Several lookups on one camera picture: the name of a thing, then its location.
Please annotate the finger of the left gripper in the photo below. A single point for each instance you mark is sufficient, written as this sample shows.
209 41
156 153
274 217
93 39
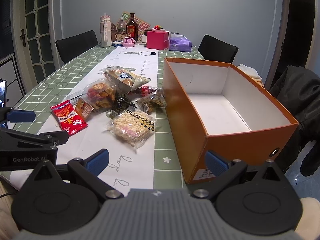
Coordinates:
12 139
16 115

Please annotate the pink round container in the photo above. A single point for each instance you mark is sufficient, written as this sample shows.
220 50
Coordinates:
128 42

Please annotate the orange brown snack packet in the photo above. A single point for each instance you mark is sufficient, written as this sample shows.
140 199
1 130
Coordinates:
83 108

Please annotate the red spicy snack packet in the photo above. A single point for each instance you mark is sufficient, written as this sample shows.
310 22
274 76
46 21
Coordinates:
69 120

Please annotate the green checked tablecloth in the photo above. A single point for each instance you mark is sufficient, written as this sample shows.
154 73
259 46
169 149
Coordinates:
155 165

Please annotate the orange cardboard box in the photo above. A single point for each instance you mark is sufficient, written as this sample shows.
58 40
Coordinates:
215 106

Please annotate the folded cloths stack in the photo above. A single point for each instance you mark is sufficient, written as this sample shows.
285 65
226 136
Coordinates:
251 72

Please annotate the black chair right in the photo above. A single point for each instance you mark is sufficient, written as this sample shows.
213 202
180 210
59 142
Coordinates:
213 49

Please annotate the brown liquor bottle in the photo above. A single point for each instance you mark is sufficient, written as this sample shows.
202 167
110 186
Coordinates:
132 27

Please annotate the white table runner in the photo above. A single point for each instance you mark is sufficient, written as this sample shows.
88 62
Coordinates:
110 119

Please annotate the nut mix clear bag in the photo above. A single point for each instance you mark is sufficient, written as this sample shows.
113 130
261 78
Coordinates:
152 101

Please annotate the pink cube box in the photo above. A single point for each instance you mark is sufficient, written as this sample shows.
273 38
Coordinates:
157 40

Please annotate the black chair left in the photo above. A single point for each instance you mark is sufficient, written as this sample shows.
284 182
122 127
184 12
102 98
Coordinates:
69 48

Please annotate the puffed rice snack bag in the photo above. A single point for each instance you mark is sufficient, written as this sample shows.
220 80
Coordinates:
132 126

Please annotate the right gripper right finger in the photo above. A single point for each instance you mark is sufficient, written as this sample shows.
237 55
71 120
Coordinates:
226 172

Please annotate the purple tissue pack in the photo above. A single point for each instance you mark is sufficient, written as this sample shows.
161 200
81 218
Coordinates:
180 43

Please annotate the white pink thermos bottle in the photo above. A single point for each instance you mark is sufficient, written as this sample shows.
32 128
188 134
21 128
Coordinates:
105 31

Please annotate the glass panel door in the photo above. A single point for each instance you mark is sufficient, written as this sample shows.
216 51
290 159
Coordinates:
34 40

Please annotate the black green snack packet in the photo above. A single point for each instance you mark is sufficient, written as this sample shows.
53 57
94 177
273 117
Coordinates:
120 104

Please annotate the black chair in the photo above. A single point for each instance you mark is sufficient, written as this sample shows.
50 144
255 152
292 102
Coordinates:
69 48
213 49

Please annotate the mixed fruit chips bag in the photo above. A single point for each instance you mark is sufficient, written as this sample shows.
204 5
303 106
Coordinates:
100 94

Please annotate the black leather jacket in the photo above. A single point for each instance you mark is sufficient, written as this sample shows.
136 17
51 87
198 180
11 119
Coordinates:
297 90

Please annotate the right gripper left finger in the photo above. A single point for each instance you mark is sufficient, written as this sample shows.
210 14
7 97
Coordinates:
85 172

